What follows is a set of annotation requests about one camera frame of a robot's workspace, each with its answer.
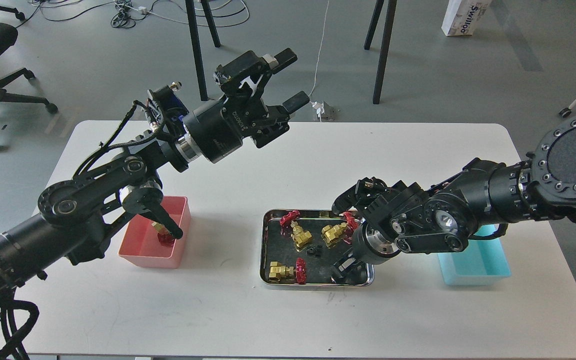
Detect white cable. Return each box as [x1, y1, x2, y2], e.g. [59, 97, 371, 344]
[306, 0, 331, 107]

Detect white power adapter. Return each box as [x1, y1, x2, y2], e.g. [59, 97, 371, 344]
[310, 101, 337, 123]

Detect black table legs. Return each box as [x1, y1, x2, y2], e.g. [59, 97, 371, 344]
[363, 0, 398, 105]
[185, 0, 221, 101]

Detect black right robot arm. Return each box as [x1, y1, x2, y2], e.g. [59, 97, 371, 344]
[331, 117, 576, 265]

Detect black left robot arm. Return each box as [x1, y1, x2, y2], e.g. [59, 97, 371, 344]
[0, 48, 310, 359]

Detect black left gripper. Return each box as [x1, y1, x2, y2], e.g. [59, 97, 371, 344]
[182, 48, 310, 164]

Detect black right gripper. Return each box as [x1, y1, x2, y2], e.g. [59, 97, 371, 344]
[330, 222, 402, 284]

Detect light blue plastic box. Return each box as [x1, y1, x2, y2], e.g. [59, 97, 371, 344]
[438, 237, 512, 286]

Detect pink plastic box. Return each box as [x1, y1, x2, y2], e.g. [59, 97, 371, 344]
[118, 196, 191, 269]

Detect small black gear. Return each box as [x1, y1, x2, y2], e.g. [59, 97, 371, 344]
[306, 244, 323, 258]

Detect floor cable bundle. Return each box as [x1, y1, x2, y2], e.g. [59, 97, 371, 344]
[15, 0, 251, 29]

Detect metal tray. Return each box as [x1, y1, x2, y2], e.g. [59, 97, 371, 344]
[259, 209, 375, 288]

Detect brass valve red handle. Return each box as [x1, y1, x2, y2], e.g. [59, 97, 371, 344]
[279, 210, 313, 251]
[268, 257, 307, 285]
[151, 221, 176, 248]
[321, 210, 360, 249]

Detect white cardboard box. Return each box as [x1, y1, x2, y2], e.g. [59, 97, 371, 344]
[441, 0, 493, 37]

